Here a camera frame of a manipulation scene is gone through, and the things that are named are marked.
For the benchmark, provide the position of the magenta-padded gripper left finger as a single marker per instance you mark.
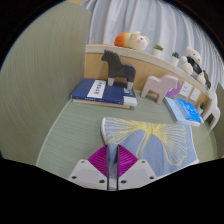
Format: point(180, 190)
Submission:
point(98, 163)

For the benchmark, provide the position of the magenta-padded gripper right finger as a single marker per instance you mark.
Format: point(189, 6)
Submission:
point(126, 163)

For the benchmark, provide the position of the light blue book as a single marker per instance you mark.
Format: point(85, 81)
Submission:
point(175, 111)

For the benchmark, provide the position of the navy blue book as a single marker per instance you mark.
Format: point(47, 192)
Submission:
point(86, 91)

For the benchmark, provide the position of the bright blue book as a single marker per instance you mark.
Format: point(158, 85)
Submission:
point(190, 110)

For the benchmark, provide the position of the pink wooden horse figure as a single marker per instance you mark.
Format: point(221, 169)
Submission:
point(160, 86)

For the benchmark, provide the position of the purple round number sign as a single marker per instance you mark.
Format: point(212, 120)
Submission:
point(174, 92)

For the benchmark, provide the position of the small potted plant white pot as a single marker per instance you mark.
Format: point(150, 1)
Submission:
point(201, 109)
point(174, 60)
point(157, 53)

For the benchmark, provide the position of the green divider panel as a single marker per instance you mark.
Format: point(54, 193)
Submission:
point(220, 141)
point(43, 86)

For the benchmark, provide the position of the dark grey wooden horse figure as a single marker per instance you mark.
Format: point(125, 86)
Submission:
point(118, 68)

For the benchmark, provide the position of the wooden shelf ledge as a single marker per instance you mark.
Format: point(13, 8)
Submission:
point(150, 68)

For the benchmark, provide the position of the small dark horse figure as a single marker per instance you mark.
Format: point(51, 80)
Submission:
point(207, 80)

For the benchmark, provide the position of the cream teddy bear black shirt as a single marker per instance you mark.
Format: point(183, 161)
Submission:
point(193, 65)

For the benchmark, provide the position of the cream and orange plush toy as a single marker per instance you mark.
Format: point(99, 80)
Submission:
point(135, 40)

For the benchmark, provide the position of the grey-white curtain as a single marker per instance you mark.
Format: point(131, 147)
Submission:
point(150, 20)

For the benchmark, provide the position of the white wall socket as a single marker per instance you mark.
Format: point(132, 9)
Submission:
point(185, 89)
point(195, 94)

